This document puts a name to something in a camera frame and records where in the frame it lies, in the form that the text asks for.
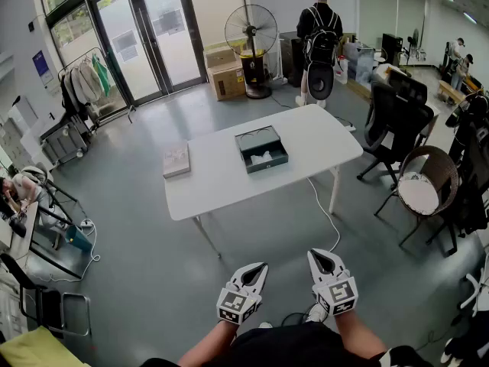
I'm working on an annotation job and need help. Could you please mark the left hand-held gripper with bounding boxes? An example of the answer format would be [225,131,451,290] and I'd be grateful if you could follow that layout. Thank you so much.
[216,261,270,326]

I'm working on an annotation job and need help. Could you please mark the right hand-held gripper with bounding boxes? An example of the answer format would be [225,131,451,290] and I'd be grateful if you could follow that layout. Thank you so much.
[306,248,359,317]

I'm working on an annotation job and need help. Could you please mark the white plastic bag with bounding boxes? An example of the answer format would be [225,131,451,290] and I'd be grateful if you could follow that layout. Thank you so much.
[250,150,274,166]

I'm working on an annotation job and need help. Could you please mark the dark green box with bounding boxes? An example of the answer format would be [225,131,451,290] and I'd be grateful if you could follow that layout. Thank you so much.
[234,125,290,174]

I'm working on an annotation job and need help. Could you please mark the person's left forearm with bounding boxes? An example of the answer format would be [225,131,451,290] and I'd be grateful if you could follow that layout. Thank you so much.
[177,318,240,367]

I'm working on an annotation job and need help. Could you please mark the person's right forearm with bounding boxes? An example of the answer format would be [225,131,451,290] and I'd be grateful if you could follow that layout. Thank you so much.
[334,309,389,361]

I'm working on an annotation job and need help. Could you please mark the large cardboard box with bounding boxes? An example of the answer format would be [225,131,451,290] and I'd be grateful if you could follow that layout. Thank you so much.
[206,61,247,102]

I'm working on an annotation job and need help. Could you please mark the small cardboard box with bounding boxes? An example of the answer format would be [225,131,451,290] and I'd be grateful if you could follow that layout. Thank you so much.
[205,46,244,69]

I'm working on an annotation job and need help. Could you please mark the person's right white shoe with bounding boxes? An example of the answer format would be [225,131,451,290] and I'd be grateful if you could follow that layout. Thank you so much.
[305,303,326,323]

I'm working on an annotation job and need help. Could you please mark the white table leg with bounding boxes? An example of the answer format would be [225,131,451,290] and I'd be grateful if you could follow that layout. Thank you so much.
[192,215,222,259]
[329,165,341,216]

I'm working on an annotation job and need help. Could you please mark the person's black clothing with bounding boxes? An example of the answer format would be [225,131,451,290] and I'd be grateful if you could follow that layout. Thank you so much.
[141,321,432,367]

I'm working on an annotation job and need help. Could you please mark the white round seat cushion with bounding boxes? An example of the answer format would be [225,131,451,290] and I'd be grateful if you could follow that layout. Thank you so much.
[397,172,440,216]

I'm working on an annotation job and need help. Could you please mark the beige hardcover book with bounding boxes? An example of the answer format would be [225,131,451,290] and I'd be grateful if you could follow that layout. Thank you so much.
[162,143,191,179]

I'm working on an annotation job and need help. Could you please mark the brown wicker chair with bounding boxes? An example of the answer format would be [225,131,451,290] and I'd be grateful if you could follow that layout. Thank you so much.
[374,145,459,258]

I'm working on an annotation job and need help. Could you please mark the black office chair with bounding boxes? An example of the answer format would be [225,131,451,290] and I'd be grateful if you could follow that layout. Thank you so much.
[357,69,435,190]

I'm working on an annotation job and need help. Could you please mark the teal waste bin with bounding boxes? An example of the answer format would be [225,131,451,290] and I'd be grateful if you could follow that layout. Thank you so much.
[64,224,93,253]

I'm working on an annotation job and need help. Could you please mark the white plastic jug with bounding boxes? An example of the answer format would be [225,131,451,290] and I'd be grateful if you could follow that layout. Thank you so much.
[334,55,349,86]

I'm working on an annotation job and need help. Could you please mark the black folding chair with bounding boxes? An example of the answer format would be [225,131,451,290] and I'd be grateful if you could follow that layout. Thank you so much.
[0,252,92,338]

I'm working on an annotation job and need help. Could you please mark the black clothes rack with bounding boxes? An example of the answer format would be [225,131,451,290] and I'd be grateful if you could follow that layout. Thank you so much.
[57,47,137,126]

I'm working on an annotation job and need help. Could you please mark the black bin with yellow lid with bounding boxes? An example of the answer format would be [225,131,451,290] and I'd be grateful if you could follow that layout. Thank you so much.
[239,49,267,87]

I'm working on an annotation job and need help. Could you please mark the black cabinet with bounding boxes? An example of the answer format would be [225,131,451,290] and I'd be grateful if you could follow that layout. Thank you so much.
[280,31,306,88]

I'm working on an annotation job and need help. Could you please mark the black computer tower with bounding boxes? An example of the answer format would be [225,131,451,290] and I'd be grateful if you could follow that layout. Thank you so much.
[381,33,404,67]

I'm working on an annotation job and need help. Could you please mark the grey wheeled cart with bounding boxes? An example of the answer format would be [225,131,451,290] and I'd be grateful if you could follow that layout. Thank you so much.
[40,115,91,166]

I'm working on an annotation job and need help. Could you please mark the green hanging garment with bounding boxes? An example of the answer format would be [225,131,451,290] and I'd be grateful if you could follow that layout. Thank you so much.
[91,54,112,98]

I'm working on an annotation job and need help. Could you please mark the beige hanging jackets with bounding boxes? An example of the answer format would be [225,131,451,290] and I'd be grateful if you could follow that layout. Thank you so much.
[70,61,104,105]

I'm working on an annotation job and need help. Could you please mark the black hanging garment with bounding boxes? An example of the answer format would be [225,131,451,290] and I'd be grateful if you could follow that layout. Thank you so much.
[60,73,79,119]

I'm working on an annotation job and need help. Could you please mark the glass double door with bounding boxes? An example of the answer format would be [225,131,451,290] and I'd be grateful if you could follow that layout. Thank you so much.
[89,0,208,107]

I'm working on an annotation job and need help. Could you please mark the white cabinet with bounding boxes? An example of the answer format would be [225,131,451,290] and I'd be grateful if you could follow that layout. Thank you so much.
[7,96,40,137]

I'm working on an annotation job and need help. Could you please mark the white floor cable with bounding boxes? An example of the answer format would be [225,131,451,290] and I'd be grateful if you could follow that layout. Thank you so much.
[33,223,102,283]

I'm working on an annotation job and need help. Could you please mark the white metal frame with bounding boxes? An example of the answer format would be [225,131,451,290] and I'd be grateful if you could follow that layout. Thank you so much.
[267,38,288,86]

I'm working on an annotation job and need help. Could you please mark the black pedestal fan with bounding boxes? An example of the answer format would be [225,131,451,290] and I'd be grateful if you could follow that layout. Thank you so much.
[224,4,279,99]

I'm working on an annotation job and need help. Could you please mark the blue wall poster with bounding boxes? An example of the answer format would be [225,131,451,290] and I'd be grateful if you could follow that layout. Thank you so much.
[31,50,54,87]

